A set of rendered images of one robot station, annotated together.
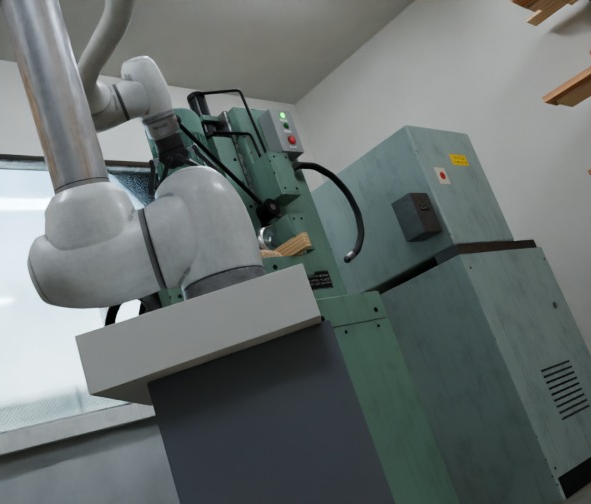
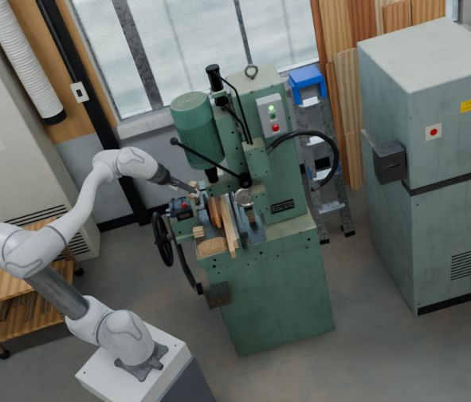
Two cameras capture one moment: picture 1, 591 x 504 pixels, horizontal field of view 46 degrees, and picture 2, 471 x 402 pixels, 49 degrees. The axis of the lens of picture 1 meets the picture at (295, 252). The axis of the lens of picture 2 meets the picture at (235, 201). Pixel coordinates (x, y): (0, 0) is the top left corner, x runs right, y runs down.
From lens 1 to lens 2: 2.52 m
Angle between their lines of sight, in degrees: 69
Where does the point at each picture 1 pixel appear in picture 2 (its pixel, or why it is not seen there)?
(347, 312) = (283, 245)
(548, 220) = not seen: outside the picture
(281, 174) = (254, 166)
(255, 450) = not seen: outside the picture
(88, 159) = (71, 314)
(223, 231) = (123, 357)
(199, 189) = (112, 344)
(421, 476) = (308, 308)
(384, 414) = (292, 287)
